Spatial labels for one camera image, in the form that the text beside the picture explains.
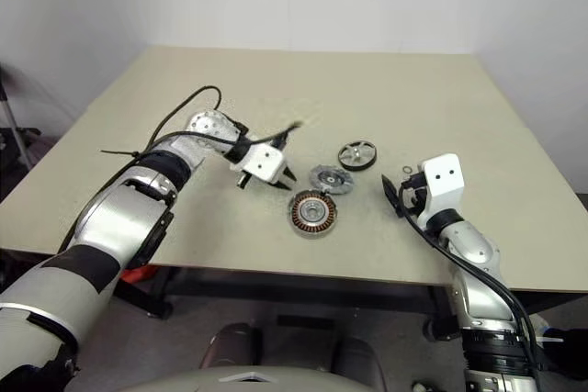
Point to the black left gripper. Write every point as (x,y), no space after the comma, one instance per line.
(279,142)

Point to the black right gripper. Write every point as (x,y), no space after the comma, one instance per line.
(415,197)

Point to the motor housing with copper windings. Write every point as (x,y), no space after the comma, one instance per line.
(303,213)

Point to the black spoked rotor wheel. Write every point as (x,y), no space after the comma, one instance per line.
(351,153)

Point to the silver round motor lid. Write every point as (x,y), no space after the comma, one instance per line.
(330,179)

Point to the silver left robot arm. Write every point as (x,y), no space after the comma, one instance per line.
(124,222)

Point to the black flat floor plate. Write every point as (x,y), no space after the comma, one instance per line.
(305,322)

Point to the orange red plastic object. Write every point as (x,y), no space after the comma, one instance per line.
(138,275)

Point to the dark rounded shape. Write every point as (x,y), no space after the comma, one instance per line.
(229,346)
(358,360)

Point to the grey robot torso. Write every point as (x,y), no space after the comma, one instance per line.
(248,385)

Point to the white blue sneaker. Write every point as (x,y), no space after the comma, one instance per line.
(551,334)

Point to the black trouser leg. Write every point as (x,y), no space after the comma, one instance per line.
(574,337)

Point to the silver tripod stand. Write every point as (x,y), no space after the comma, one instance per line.
(11,130)

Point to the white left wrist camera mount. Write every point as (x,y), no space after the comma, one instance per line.
(264,160)

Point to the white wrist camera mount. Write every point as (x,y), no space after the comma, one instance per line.
(441,181)
(264,160)

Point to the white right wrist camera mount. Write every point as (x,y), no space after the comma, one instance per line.
(441,181)

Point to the black table frame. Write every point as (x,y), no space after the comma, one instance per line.
(275,284)

